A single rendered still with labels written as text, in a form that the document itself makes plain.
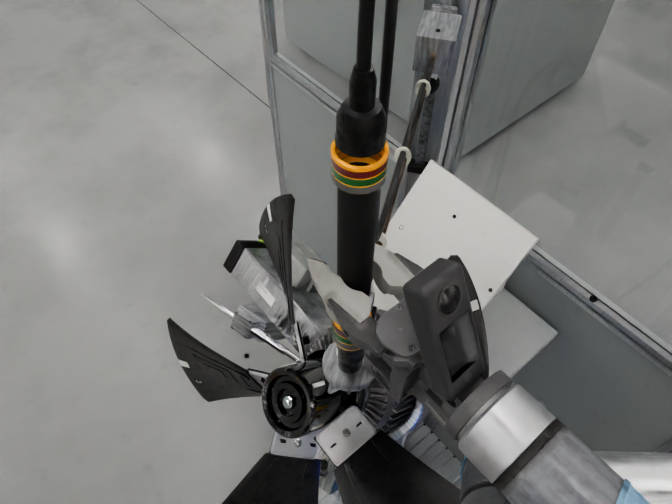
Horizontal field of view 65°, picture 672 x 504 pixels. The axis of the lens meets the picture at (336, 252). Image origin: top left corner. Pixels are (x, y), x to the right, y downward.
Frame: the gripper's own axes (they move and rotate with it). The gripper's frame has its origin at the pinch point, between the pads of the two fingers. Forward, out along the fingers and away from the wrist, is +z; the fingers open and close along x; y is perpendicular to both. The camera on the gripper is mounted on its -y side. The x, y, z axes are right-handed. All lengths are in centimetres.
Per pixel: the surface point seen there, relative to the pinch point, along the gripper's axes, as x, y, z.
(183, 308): 7, 166, 117
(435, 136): 58, 39, 34
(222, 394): -11, 66, 25
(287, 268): 6.8, 31.6, 21.1
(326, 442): -3.5, 47.1, -2.0
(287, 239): 9.0, 27.9, 23.7
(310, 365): 1.6, 42.0, 8.6
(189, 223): 35, 166, 160
